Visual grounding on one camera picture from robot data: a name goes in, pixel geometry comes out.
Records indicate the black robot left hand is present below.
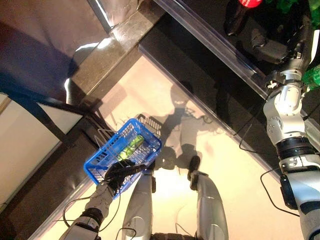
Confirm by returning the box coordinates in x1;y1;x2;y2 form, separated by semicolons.
103;161;148;196

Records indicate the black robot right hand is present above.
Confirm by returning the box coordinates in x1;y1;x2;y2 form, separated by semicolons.
250;14;314;65

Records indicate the blue plastic shopping basket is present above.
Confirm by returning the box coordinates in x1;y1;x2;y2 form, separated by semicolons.
83;117;163;201

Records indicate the cola bottle red label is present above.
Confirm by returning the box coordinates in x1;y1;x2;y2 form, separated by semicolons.
223;0;264;36

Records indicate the green drink container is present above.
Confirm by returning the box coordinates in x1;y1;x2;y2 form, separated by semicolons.
116;134;146;161

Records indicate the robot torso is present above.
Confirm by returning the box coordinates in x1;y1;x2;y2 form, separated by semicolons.
151;232;198;240

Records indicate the silver robot right leg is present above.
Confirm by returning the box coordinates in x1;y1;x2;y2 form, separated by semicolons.
186;155;230;240

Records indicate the dark floor plinth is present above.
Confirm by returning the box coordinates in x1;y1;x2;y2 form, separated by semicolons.
64;9;167;101

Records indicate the brown backdrop curtain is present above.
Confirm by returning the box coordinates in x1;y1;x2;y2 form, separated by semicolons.
0;0;141;101

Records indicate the metal backdrop pole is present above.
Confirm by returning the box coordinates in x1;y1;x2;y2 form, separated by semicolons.
87;0;118;32

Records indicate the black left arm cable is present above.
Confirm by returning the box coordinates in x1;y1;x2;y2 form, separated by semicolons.
62;189;122;231

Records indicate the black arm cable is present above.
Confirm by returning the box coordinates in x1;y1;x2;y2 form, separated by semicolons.
62;189;122;231
233;109;303;218

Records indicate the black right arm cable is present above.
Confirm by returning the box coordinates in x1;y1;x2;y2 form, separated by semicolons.
233;109;303;218

